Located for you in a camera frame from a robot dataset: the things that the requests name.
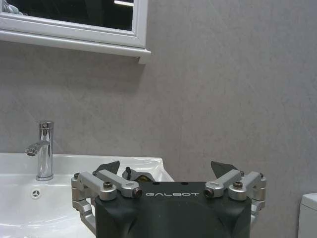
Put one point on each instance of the white ceramic washbasin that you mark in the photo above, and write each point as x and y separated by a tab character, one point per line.
37	198

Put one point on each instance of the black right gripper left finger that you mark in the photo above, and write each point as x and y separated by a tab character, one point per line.
99	182

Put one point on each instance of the chrome faucet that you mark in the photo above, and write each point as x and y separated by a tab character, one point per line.
42	151

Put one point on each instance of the white framed mirror cabinet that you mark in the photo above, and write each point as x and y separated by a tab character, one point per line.
74	27

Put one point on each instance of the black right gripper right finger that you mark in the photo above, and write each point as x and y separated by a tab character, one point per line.
237	182

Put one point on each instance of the small dark bottle cap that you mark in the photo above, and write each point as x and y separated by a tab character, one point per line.
137	174

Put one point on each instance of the white toilet tank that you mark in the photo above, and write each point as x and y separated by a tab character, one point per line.
307	215

